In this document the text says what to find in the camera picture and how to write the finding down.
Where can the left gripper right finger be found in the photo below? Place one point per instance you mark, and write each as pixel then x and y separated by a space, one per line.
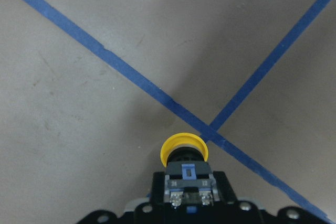
pixel 230 209

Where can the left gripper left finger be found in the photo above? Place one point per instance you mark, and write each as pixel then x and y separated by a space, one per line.
pixel 153 211

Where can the yellow push button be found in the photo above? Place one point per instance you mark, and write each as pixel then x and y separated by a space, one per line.
pixel 189 180

